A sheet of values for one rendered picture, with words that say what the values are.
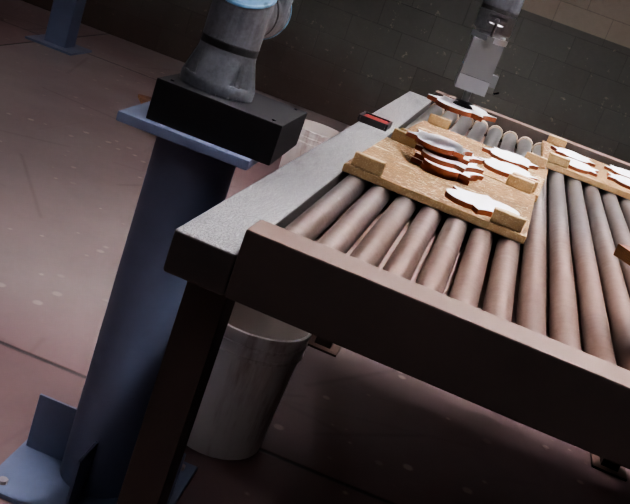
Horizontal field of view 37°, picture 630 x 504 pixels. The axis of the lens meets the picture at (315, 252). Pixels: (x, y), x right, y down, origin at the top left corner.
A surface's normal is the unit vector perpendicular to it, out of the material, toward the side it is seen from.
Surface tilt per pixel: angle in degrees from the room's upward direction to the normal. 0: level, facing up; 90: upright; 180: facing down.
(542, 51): 90
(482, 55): 90
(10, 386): 0
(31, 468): 0
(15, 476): 0
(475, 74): 90
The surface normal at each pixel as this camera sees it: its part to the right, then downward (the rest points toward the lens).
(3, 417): 0.33, -0.89
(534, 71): -0.18, 0.26
